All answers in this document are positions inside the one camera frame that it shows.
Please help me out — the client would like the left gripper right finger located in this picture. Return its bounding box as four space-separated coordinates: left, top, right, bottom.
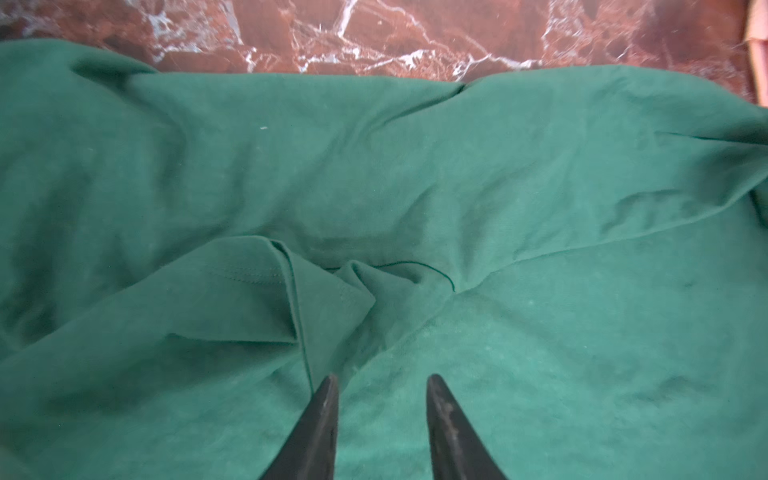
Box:
426 374 507 480

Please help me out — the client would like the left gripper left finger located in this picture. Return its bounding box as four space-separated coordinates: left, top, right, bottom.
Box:
259 375 340 480

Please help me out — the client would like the dark green t shirt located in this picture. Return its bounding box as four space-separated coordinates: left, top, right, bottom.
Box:
1 40 767 479

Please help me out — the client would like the folded pink t shirt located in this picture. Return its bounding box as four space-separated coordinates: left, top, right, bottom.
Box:
745 0 768 108

